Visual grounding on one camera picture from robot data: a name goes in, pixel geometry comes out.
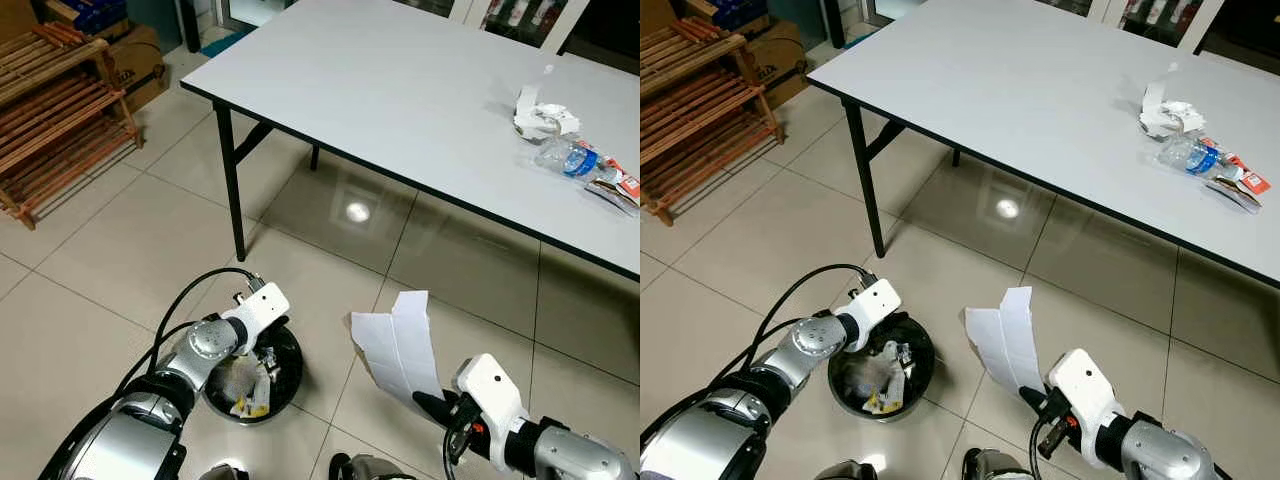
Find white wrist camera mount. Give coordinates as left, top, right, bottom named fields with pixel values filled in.
left=221, top=282, right=292, bottom=347
left=845, top=278, right=904, bottom=352
left=454, top=353, right=527, bottom=472
left=1046, top=348, right=1127, bottom=470

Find red orange snack wrapper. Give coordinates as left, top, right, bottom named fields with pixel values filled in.
left=1204, top=150, right=1272, bottom=214
left=584, top=158, right=641, bottom=217

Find silver yellow snack wrapper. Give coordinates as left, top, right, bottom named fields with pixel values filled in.
left=224, top=350, right=278, bottom=418
left=863, top=341, right=913, bottom=414

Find white paper sheet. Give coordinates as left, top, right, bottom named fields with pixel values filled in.
left=349, top=290, right=447, bottom=414
left=964, top=286, right=1049, bottom=394

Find brown wooden slatted rack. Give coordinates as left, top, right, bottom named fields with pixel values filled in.
left=640, top=27, right=787, bottom=227
left=0, top=22, right=142, bottom=231

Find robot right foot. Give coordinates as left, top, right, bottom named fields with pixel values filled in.
left=329, top=453, right=417, bottom=480
left=961, top=448, right=1032, bottom=480

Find white framed glass door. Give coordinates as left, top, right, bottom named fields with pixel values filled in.
left=1040, top=0, right=1227, bottom=54

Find crumpled white paper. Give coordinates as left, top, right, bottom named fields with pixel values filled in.
left=512, top=64, right=582, bottom=144
left=1139, top=62, right=1209, bottom=142

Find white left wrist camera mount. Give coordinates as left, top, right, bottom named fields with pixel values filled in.
left=221, top=282, right=292, bottom=347
left=845, top=278, right=904, bottom=352

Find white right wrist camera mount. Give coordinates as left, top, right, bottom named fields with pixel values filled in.
left=454, top=353, right=527, bottom=472
left=1046, top=348, right=1127, bottom=470

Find black upright post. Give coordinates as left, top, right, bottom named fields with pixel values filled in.
left=177, top=0, right=202, bottom=54
left=821, top=0, right=847, bottom=50

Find brown cardboard box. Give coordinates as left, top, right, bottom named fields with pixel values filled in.
left=745, top=19, right=810, bottom=112
left=104, top=24, right=172, bottom=112

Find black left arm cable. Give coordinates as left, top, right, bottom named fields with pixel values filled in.
left=735, top=263, right=873, bottom=386
left=118, top=266, right=263, bottom=396

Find clear plastic bottle blue label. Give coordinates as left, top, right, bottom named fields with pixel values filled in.
left=1157, top=134, right=1227, bottom=180
left=534, top=137, right=602, bottom=180

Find black round rubbish bin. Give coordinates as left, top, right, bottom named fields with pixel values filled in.
left=203, top=320, right=305, bottom=426
left=828, top=312, right=938, bottom=422

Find white table with black frame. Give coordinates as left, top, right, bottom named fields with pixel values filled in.
left=180, top=0, right=641, bottom=282
left=807, top=0, right=1280, bottom=292

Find blue packs on rack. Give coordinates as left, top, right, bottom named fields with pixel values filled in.
left=700, top=0, right=772, bottom=30
left=58, top=0, right=129, bottom=34

